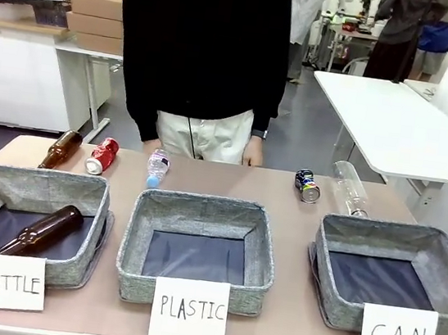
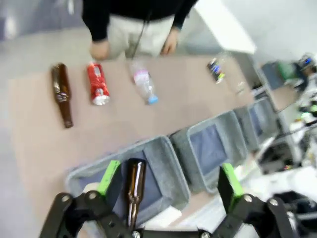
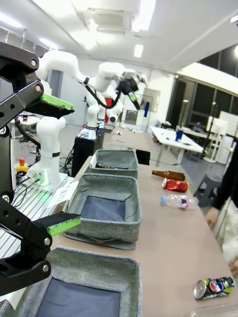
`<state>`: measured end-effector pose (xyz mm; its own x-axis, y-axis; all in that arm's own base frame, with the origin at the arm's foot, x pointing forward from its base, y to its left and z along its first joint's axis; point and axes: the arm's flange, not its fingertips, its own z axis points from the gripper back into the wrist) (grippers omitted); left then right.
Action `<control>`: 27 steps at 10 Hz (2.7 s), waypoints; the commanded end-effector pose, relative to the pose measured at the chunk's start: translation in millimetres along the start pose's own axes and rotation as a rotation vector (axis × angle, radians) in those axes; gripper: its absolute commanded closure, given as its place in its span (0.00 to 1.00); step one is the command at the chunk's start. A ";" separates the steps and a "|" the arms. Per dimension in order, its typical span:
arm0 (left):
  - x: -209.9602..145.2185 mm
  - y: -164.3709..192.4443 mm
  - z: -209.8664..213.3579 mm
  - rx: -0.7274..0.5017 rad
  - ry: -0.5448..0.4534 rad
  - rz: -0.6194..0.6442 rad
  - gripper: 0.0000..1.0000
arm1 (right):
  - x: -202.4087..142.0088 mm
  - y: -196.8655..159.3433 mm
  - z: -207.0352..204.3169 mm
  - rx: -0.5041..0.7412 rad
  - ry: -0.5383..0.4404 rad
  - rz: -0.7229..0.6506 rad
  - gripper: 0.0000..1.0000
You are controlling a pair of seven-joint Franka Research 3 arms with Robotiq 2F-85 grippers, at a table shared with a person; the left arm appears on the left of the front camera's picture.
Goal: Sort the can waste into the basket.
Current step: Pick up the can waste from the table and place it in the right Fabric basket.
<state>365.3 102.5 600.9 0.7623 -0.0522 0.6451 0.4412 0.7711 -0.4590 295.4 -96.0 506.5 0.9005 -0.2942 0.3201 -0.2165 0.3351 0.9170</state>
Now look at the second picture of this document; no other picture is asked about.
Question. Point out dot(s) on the grey fabric basket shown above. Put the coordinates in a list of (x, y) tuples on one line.
[(213, 146), (262, 119), (168, 173)]

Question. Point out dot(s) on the brown glass bottle with label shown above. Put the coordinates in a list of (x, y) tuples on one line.
[(62, 91)]

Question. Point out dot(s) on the crushed red drink can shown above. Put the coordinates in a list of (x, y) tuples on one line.
[(97, 84)]

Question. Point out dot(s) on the clear plastic bottle, dark label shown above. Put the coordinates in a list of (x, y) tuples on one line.
[(218, 70)]

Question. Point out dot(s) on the person's torso, black sweater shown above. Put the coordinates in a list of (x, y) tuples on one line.
[(141, 7)]

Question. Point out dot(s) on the white board panel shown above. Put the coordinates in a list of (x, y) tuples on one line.
[(227, 27)]

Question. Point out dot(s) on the clear plastic bottle, blue cap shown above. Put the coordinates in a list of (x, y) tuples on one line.
[(143, 81)]

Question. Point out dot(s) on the white paper sheet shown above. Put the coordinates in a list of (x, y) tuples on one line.
[(166, 217)]

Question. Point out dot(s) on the person's right forearm, black sleeve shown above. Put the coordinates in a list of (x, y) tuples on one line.
[(97, 19)]

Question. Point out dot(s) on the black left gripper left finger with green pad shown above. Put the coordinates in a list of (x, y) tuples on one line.
[(95, 205)]

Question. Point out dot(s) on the person's right hand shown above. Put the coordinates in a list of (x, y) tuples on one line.
[(99, 50)]

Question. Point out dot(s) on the person's white trousers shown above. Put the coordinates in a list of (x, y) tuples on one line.
[(123, 37)]

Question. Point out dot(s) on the person's left hand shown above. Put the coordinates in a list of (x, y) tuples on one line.
[(171, 42)]

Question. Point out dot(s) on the person's left forearm, black sleeve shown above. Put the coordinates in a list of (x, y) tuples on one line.
[(184, 12)]

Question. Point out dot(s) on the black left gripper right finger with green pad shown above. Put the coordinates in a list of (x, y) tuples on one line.
[(247, 213)]

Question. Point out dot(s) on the plain brown glass bottle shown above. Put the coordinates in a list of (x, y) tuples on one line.
[(135, 188)]

